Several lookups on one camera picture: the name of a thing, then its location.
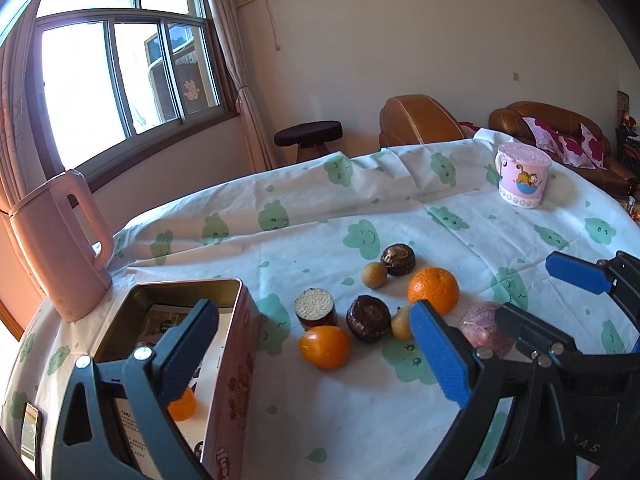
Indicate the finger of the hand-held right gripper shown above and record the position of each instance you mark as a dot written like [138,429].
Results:
[530,327]
[575,272]

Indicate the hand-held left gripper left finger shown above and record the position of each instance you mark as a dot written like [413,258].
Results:
[187,345]

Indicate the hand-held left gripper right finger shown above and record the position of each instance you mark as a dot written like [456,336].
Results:
[440,355]

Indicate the pink metal tin box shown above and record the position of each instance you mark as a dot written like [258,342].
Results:
[235,385]

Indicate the small orange fruit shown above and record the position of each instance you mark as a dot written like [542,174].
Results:
[182,407]

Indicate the orange mandarin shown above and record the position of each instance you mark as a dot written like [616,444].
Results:
[433,290]

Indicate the dark chocolate cake front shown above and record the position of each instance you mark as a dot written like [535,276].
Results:
[369,317]

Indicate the smooth orange persimmon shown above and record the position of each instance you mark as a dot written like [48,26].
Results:
[325,347]

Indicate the round dark crumb-topped cake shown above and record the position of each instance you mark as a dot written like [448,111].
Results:
[315,305]

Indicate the dark brown round fruit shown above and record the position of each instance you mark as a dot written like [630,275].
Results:
[397,260]

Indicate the pink cartoon mug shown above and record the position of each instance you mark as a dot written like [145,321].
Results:
[522,180]

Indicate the pink floral cushion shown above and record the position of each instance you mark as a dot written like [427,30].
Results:
[550,140]
[595,147]

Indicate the dark cluttered shelf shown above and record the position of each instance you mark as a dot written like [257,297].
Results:
[629,120]

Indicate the pink electric kettle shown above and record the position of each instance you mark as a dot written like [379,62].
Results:
[55,250]

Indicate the brown leather sofa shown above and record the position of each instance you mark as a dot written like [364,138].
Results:
[510,117]

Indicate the small rectangular device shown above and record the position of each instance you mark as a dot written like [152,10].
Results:
[31,430]

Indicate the white green-cloud tablecloth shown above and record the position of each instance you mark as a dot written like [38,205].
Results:
[350,200]

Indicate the brown leather armchair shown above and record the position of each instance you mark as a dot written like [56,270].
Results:
[415,120]

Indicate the pale patterned curtain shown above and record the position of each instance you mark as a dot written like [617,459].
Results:
[15,150]
[250,125]

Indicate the round dark stool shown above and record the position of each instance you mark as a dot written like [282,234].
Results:
[307,132]

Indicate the window sticker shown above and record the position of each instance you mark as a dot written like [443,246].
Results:
[191,90]

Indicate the sliding glass window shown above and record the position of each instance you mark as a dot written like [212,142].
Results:
[80,85]

